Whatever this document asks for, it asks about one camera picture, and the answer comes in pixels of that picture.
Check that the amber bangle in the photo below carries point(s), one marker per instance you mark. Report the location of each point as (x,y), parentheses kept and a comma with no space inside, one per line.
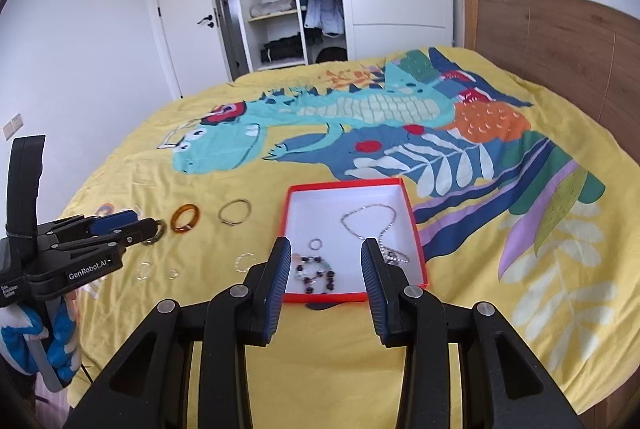
(185,218)

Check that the yellow printed blanket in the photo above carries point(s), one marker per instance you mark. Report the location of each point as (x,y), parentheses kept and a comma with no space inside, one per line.
(200,189)

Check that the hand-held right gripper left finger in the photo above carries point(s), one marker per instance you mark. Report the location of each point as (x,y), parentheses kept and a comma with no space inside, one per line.
(280,279)

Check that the black bag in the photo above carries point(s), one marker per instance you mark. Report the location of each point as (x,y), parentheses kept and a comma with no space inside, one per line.
(331,55)

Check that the folded black clothes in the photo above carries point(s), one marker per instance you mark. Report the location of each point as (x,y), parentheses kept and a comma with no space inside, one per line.
(282,49)

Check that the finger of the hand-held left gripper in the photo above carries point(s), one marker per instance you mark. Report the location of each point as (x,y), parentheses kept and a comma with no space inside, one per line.
(115,220)
(135,234)

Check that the red jewelry box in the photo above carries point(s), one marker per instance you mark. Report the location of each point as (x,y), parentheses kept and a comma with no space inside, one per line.
(350,214)

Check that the blue and white clothing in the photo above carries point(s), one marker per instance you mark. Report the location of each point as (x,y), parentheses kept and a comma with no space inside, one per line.
(20,344)

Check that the thin silver bangle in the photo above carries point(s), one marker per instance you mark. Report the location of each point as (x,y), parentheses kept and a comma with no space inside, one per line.
(234,212)

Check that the dark brown bangle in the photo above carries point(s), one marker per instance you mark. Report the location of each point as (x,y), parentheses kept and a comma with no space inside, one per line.
(156,234)

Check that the wooden headboard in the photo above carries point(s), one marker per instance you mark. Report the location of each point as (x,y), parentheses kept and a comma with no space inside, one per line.
(550,39)

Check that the wall switch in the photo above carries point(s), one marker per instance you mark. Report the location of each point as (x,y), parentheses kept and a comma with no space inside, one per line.
(12,125)

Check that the folded grey clothes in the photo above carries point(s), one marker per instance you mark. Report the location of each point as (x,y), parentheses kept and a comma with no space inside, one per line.
(272,6)

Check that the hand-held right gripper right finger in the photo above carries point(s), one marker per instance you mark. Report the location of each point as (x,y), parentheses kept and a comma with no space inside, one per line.
(372,289)

